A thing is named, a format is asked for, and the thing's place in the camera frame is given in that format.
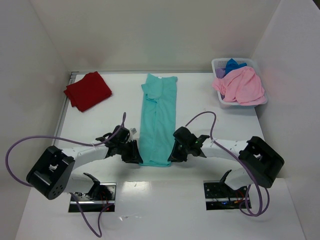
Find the teal t shirt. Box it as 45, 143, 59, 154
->
138, 73, 178, 167

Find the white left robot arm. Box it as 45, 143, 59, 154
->
26, 125, 143, 200

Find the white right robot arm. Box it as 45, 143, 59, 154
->
168, 127, 285, 191

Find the red folded t shirt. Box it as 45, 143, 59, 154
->
63, 71, 112, 113

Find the purple t shirt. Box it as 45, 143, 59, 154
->
215, 67, 226, 79

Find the pink t shirt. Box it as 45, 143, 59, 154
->
212, 66, 267, 106

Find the white plastic laundry basket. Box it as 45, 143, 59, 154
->
211, 57, 268, 110

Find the blue t shirt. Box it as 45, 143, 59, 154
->
225, 58, 247, 75

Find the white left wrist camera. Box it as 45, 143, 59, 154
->
129, 128, 137, 135

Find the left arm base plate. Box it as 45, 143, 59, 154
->
73, 183, 117, 213

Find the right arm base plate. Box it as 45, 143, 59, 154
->
203, 181, 248, 211

